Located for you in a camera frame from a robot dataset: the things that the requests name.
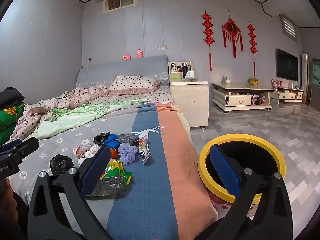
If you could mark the cream television stand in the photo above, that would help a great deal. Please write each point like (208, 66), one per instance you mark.
(287, 95)

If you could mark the black cloth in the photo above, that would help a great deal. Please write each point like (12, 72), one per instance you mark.
(11, 96)

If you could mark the white standing air conditioner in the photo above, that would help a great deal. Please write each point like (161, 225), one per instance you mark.
(304, 70)

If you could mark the baby bottle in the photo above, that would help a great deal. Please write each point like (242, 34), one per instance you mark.
(227, 79)

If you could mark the green snack packet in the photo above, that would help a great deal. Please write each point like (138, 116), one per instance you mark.
(117, 171)

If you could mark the small red white snack packet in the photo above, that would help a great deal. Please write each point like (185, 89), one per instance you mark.
(145, 152)

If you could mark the purple fluffy cloth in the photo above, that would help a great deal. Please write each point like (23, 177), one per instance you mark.
(127, 153)

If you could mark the red diamond tassel hanging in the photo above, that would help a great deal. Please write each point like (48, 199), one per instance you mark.
(231, 27)

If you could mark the black plastic bag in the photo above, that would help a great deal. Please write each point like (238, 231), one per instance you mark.
(100, 138)
(61, 165)

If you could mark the black thermos bottle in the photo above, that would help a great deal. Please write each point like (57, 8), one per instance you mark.
(184, 70)

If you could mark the striped deer print sheet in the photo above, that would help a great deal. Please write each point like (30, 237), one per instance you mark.
(150, 180)

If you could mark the blue cloth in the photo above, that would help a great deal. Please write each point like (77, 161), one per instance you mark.
(111, 141)

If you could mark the brown panel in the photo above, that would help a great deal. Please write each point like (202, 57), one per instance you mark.
(314, 96)

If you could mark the white sock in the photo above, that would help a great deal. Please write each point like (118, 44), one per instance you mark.
(91, 151)
(81, 161)

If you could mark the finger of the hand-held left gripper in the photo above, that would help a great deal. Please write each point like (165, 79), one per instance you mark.
(8, 145)
(25, 147)

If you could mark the grey plastic bag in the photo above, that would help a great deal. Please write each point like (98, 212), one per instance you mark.
(127, 138)

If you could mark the yellow toy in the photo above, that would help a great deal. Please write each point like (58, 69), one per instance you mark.
(253, 81)

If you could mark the person's left hand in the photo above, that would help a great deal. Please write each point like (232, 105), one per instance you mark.
(6, 195)

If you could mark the light green floral quilt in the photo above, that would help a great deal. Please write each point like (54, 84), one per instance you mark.
(82, 115)

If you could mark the pink toy figure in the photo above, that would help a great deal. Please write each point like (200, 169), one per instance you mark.
(276, 85)

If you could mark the small orange round object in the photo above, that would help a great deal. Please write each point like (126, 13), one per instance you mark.
(114, 154)

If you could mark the grey upholstered bed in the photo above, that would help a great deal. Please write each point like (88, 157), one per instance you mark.
(125, 67)

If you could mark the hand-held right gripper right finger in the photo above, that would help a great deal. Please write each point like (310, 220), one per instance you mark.
(223, 170)

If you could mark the polka dot fitted sheet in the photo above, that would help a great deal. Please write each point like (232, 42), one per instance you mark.
(160, 95)

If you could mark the cream bedside cabinet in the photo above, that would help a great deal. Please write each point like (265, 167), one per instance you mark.
(190, 100)

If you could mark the small wall window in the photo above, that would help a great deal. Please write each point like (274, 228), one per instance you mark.
(120, 2)

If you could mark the white wall switch strip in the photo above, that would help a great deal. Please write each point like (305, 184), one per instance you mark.
(162, 47)

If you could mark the polka dot pillow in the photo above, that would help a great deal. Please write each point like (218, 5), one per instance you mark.
(135, 85)

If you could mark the person's left forearm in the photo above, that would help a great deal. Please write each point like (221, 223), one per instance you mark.
(22, 226)

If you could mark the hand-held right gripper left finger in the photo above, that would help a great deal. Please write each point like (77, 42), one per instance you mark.
(96, 170)

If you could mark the fish tank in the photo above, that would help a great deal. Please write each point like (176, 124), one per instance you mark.
(315, 72)

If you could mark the black television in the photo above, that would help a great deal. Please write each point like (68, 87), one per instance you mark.
(287, 65)

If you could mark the yellow plastic bin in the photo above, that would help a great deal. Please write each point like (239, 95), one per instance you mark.
(237, 137)

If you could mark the pink polka dot quilt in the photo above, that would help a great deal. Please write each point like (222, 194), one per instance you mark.
(75, 97)

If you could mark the clear plastic wrapper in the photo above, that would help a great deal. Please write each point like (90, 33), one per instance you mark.
(110, 186)

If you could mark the red knot wall hanging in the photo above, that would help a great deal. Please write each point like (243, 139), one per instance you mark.
(252, 35)
(207, 25)

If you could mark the white tv stand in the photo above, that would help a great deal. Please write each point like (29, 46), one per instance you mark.
(237, 100)

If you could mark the red toy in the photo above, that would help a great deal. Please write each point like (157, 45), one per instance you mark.
(260, 100)

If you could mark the green leaf print blanket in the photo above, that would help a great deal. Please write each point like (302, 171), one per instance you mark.
(10, 120)

